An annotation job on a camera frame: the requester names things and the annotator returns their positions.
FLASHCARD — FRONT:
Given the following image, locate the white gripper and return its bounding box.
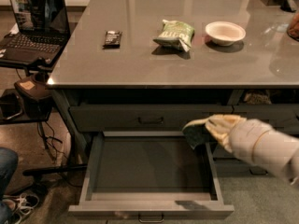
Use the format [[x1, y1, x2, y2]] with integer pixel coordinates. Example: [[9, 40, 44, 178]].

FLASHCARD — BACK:
[[206, 114, 273, 166]]

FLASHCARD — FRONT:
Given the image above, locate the green yellow sponge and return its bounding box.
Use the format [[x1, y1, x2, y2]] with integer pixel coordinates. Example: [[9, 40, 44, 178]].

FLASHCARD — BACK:
[[182, 119, 216, 149]]

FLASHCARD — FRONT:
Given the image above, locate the right grey middle drawer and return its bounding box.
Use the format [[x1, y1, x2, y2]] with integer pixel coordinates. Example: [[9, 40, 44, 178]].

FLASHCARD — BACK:
[[213, 144, 235, 159]]

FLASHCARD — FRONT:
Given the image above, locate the right grey bottom drawer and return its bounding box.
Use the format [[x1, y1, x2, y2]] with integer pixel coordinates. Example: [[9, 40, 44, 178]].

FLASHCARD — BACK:
[[214, 159, 269, 176]]

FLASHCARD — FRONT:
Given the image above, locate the right grey top drawer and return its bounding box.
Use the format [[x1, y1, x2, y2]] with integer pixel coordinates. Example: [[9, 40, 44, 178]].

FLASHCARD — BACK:
[[233, 104, 299, 135]]

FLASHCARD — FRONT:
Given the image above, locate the open grey middle drawer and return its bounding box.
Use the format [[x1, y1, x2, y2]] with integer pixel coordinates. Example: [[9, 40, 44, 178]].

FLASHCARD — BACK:
[[69, 134, 235, 223]]

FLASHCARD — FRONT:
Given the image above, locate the white paper bowl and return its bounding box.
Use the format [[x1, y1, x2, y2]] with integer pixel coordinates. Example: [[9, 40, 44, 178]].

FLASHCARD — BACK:
[[206, 21, 246, 46]]

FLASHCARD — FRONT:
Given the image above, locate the grey kitchen island cabinet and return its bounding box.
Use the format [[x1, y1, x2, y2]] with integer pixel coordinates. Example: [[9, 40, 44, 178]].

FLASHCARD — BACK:
[[46, 0, 299, 224]]

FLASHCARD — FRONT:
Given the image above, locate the green chip bag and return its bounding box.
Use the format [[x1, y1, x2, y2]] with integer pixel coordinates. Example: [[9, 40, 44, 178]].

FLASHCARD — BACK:
[[153, 20, 194, 52]]

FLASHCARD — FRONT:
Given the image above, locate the brown object right edge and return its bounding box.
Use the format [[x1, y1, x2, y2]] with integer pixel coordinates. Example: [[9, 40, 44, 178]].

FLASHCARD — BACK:
[[287, 13, 299, 40]]

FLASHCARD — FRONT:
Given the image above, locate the black snack bar wrapper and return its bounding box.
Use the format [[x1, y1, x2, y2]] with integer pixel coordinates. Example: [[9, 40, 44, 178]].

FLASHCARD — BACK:
[[104, 31, 122, 48]]

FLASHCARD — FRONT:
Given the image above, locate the black box with sticky note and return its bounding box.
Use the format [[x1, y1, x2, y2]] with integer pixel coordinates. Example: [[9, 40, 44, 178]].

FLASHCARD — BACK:
[[14, 73, 53, 119]]

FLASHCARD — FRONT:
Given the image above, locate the black laptop stand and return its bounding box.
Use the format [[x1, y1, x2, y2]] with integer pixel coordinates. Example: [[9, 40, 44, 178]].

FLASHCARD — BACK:
[[0, 65, 87, 195]]

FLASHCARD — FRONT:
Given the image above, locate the black laptop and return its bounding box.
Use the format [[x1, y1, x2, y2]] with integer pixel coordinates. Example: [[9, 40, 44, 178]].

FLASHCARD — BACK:
[[0, 0, 70, 66]]

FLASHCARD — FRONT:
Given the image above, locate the white sneaker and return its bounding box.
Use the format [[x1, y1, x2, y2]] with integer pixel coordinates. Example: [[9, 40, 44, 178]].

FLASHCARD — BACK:
[[2, 192, 40, 224]]

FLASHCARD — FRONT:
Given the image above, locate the blue jeans leg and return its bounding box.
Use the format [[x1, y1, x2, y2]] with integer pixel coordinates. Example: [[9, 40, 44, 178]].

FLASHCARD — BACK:
[[0, 147, 19, 224]]

